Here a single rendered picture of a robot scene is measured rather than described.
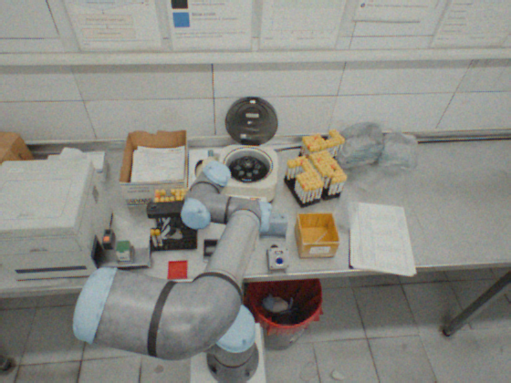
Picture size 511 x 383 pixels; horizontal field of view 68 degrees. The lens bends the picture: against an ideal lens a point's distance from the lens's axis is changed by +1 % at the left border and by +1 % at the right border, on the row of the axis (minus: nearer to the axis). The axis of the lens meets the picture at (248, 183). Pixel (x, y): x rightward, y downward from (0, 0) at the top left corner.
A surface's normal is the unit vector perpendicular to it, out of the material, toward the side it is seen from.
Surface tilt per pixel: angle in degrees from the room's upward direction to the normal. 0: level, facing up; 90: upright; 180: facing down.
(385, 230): 0
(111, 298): 11
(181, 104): 90
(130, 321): 34
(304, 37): 94
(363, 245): 1
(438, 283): 0
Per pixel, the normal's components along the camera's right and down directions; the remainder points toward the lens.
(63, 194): 0.04, -0.66
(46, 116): 0.08, 0.75
